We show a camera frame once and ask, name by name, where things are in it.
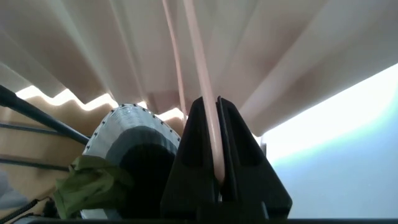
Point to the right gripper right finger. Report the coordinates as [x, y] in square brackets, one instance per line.
[252, 183]

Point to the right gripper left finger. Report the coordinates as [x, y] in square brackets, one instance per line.
[186, 183]

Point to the black clothes rack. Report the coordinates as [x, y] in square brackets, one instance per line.
[37, 116]

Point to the pink clothes hanger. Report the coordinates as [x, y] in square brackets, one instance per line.
[208, 99]

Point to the white laundry basket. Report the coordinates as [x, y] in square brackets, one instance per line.
[130, 124]

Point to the beige curtain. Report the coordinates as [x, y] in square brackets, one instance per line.
[93, 46]

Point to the green garment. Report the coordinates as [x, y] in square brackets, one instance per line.
[90, 183]

